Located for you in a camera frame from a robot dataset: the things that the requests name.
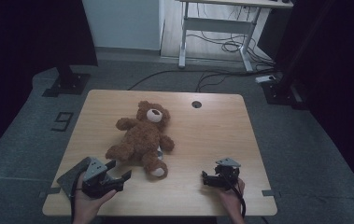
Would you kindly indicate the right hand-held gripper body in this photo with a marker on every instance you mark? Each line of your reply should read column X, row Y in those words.
column 226, row 174

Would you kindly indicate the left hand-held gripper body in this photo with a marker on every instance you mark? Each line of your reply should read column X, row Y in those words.
column 98, row 183

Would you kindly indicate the grey knitted cloth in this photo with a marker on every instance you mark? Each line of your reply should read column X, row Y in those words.
column 65, row 177

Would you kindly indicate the brown teddy bear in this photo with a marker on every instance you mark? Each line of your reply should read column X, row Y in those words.
column 143, row 137

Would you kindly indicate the person's left hand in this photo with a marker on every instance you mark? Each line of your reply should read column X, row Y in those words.
column 87, row 205

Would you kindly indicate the person's right hand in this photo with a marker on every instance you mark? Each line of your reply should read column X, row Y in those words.
column 232, row 200

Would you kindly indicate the grey tape strip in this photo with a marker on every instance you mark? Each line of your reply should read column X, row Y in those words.
column 53, row 190
column 269, row 193

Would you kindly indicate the black metal stand base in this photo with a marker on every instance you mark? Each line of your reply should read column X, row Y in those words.
column 280, row 93
column 68, row 84

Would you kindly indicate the white power strip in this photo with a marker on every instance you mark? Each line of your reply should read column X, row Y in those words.
column 265, row 79

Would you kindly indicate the black curtain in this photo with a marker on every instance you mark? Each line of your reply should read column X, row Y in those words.
column 25, row 46
column 336, row 77

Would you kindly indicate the white metal frame desk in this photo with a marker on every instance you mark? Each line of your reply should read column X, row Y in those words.
column 218, row 25

